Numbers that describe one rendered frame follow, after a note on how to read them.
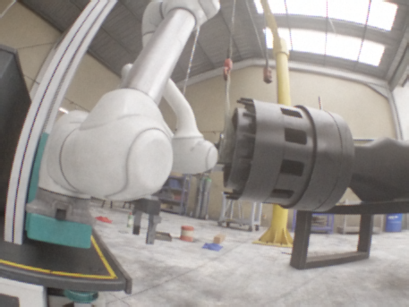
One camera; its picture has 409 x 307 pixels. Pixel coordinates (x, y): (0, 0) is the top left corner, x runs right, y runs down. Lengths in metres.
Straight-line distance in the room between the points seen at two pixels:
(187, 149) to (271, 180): 0.39
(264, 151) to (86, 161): 0.63
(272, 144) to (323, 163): 0.24
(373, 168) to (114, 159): 1.27
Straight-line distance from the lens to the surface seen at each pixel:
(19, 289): 0.56
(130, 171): 0.30
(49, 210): 0.51
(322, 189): 0.93
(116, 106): 0.37
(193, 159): 0.60
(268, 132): 0.80
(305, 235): 2.02
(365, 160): 1.29
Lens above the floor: 0.56
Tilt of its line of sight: 14 degrees up
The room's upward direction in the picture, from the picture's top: 8 degrees clockwise
